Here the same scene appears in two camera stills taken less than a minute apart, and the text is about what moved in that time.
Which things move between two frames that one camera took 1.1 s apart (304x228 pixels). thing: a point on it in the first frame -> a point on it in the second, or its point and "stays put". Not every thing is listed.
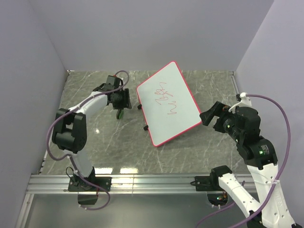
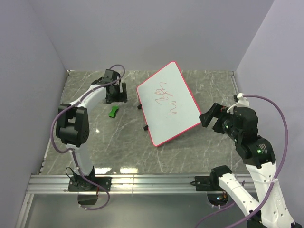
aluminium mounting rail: x=122 y=184 stays put
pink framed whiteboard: x=168 y=105 stays put
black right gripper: x=219 y=109 stays put
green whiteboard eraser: x=119 y=113 -> x=114 y=109
